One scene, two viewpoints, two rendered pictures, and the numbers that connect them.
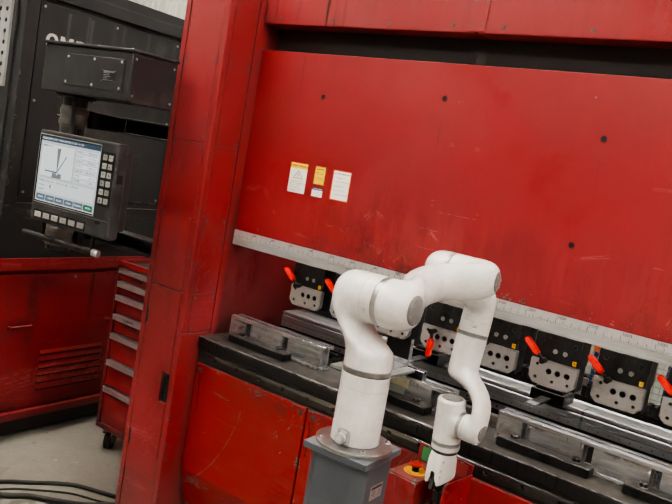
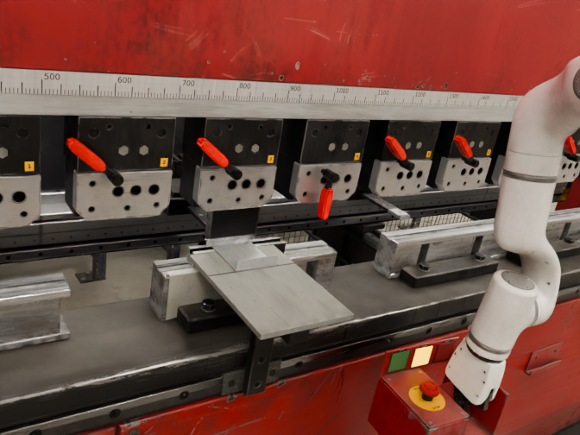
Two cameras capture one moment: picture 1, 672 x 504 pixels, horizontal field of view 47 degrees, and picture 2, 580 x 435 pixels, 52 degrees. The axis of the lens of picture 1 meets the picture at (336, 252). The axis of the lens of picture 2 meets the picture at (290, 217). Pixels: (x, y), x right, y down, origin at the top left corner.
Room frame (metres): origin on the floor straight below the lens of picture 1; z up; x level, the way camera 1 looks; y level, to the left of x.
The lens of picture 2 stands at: (2.28, 0.66, 1.50)
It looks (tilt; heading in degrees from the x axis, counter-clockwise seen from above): 22 degrees down; 288
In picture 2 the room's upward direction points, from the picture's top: 10 degrees clockwise
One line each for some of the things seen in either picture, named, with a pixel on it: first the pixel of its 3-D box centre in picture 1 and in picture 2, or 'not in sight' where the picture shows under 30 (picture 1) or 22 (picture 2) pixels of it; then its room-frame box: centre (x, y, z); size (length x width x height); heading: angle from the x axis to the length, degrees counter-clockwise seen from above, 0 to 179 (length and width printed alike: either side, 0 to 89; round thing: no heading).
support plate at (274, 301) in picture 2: (373, 368); (267, 286); (2.58, -0.20, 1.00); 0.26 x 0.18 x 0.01; 144
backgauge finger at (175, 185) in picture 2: (421, 355); (198, 207); (2.82, -0.38, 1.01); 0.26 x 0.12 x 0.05; 144
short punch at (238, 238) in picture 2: (399, 348); (232, 222); (2.70, -0.28, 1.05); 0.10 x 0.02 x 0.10; 54
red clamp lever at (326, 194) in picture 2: (431, 342); (324, 193); (2.55, -0.37, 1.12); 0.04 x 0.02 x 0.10; 144
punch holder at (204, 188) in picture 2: (399, 312); (230, 157); (2.71, -0.26, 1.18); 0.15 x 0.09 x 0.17; 54
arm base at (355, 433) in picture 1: (360, 408); not in sight; (1.81, -0.12, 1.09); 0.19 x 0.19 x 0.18
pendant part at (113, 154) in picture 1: (84, 183); not in sight; (2.95, 1.00, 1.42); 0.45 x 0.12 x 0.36; 59
